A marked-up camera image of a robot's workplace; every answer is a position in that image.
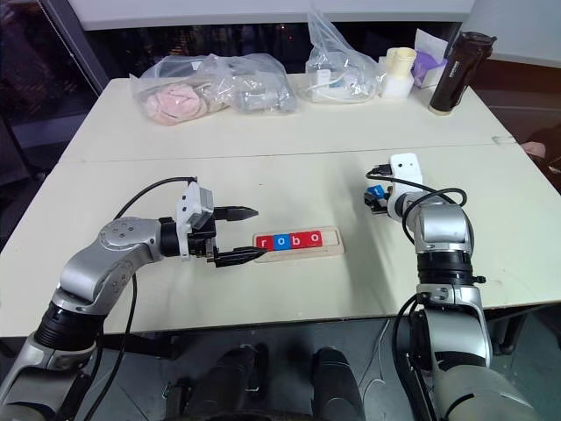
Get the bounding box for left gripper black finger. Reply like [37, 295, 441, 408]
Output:
[213, 204, 260, 223]
[214, 246, 267, 270]

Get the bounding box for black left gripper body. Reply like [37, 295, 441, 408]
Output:
[188, 206, 220, 268]

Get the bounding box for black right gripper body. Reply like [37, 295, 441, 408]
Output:
[372, 195, 393, 218]

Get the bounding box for wooden letter tray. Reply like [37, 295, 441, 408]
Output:
[252, 225, 346, 265]

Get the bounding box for bystander's hand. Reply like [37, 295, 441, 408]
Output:
[522, 140, 550, 160]

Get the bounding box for clear bag with grey parts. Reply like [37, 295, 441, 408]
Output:
[227, 54, 300, 117]

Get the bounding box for clear bag with pink cloth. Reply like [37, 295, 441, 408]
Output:
[129, 54, 238, 128]

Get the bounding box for clear bag with white items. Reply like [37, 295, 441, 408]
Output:
[303, 3, 383, 105]

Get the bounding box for cream plastic cups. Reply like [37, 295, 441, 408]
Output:
[385, 46, 418, 81]

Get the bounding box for white purple tissue box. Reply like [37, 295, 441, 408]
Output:
[411, 27, 453, 91]

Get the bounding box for dark brown drinking bottle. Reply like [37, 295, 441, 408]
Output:
[428, 31, 499, 118]

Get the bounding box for dark rounded shape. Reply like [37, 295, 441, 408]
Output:
[311, 346, 364, 421]

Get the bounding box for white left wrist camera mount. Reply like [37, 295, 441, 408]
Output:
[174, 182, 217, 234]

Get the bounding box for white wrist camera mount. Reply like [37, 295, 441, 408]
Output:
[387, 151, 426, 221]
[174, 182, 217, 234]

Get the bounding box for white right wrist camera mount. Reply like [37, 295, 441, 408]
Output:
[387, 151, 426, 221]

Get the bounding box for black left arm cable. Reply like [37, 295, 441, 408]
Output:
[56, 175, 200, 421]

